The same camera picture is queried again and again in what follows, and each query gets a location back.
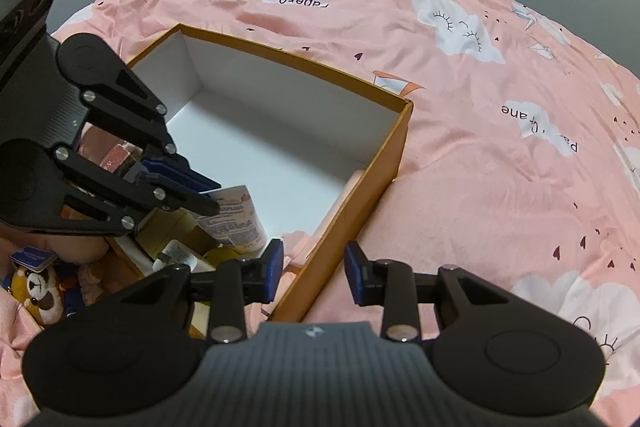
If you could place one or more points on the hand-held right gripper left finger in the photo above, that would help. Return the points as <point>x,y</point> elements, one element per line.
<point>272,267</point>

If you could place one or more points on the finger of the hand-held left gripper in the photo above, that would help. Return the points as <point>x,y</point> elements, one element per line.
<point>100,197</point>
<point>135,107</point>

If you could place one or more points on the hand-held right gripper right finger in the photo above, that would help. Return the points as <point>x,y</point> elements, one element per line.
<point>352,272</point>

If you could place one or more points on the maroon small box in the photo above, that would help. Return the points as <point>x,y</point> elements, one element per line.
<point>117,157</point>

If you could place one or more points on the pink fabric pouch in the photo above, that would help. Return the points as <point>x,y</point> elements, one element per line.
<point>100,137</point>

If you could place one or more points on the orange cardboard box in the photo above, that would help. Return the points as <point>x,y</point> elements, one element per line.
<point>350,217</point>

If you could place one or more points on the white printed cream tube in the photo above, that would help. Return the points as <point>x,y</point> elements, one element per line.
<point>235,222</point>

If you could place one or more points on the gold small box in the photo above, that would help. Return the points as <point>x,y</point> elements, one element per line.
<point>170,227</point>

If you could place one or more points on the yellow round object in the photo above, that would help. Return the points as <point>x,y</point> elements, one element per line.
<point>222,256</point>

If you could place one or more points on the blue hang tag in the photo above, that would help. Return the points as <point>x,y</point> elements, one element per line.
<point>32,257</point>

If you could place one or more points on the pink printed blanket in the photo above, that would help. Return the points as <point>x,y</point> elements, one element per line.
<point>500,57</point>

